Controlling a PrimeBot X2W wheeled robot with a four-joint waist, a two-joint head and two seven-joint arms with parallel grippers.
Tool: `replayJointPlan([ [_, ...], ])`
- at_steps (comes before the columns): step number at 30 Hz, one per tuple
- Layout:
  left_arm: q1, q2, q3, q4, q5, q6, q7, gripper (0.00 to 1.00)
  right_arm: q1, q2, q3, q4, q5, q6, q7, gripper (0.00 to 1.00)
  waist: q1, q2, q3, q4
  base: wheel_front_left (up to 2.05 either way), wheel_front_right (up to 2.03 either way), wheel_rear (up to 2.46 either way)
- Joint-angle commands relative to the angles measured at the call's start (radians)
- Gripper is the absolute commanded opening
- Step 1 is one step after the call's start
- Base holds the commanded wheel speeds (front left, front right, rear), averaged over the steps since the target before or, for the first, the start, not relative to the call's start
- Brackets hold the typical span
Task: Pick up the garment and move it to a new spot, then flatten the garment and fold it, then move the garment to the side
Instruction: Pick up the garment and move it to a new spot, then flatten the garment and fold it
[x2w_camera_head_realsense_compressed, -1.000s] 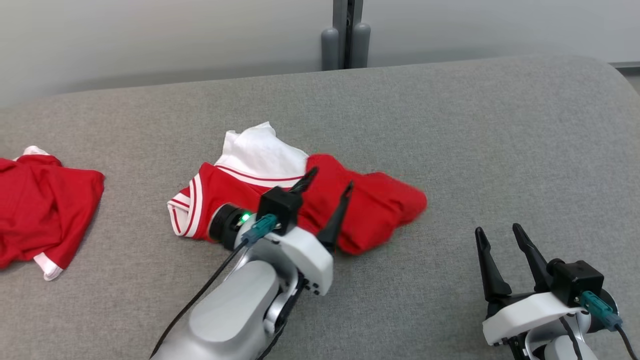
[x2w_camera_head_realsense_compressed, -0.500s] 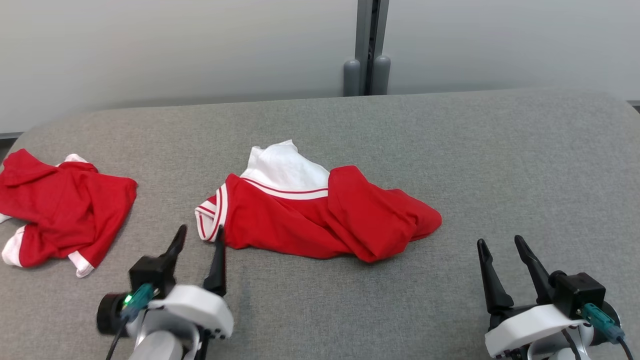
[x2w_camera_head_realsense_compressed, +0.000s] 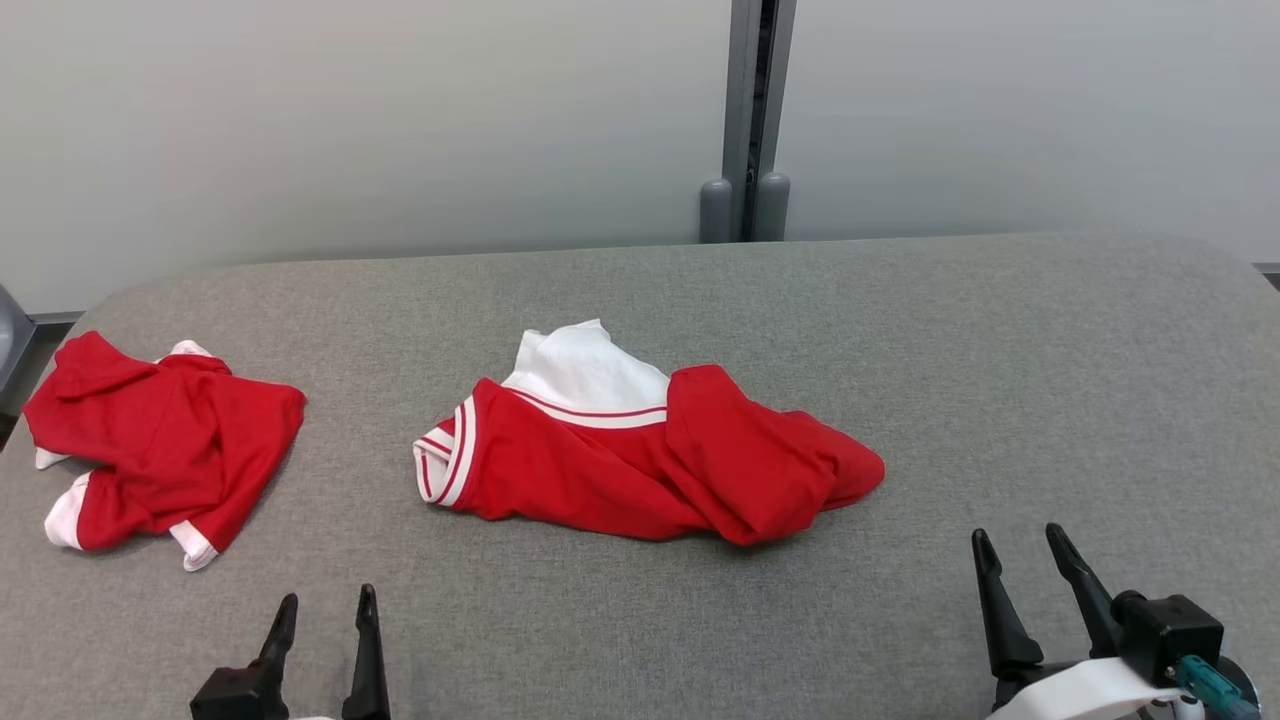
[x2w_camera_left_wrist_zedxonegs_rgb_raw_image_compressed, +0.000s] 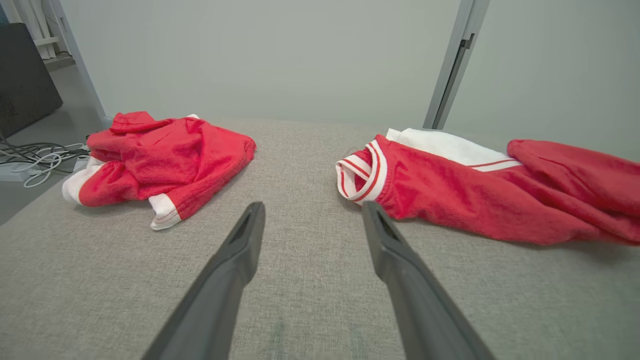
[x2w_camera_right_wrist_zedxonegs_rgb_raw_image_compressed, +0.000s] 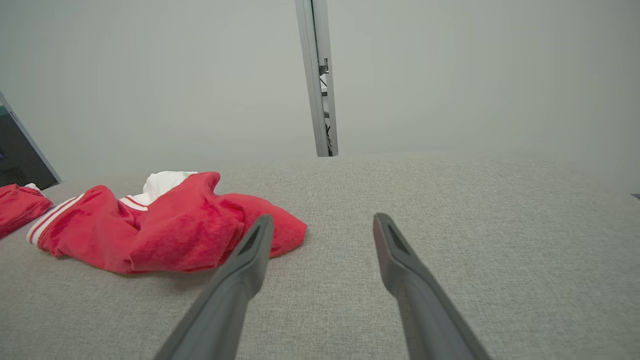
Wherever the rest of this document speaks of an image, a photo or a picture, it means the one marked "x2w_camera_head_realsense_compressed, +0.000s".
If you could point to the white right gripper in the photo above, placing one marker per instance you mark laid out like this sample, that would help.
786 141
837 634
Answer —
1080 695

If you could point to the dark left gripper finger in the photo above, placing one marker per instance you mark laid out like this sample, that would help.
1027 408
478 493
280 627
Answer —
284 630
368 660

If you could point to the red garment plain white trim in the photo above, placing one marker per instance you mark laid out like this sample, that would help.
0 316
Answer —
160 450

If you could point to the red garment striped white collar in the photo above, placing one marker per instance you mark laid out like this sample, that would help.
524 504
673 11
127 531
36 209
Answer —
620 470

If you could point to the grey metal object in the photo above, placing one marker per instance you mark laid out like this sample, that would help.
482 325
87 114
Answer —
8 340

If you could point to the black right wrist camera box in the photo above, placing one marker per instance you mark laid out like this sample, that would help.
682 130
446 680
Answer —
1168 635

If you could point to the grey cylindrical post foot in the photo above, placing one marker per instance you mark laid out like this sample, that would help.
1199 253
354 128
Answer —
772 205
716 210

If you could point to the grey vertical partition post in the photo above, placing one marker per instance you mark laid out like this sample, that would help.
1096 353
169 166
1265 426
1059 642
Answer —
756 90

